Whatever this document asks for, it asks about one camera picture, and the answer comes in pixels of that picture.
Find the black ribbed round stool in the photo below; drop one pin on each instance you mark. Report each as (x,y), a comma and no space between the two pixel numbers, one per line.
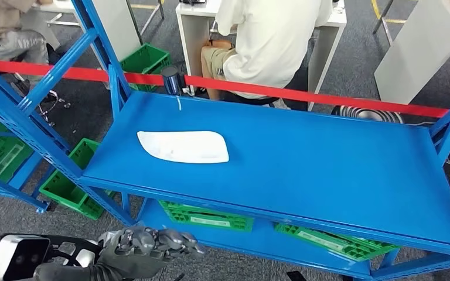
(364,114)

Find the blue metal shelf rack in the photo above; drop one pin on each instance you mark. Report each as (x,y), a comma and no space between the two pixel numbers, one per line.
(287,163)
(19,174)

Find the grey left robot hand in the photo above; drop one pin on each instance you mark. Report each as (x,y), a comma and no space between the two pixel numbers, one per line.
(139,248)

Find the green plastic crate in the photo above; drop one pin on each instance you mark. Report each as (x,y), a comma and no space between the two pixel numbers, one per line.
(66,190)
(209,221)
(0,155)
(333,242)
(143,62)

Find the person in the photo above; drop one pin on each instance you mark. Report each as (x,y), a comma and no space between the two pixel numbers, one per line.
(271,42)
(0,23)

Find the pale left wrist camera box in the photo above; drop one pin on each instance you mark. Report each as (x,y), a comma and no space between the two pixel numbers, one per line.
(15,256)

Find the black chrome barrier post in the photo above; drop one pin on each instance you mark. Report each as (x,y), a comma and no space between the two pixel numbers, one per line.
(172,81)

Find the red barrier belt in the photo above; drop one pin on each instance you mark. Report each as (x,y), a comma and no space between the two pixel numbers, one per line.
(248,87)

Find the white curved plastic part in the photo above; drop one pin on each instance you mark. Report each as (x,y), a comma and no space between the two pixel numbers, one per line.
(186,147)

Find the black camera bracket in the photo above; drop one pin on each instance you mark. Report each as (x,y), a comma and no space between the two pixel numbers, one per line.
(60,244)

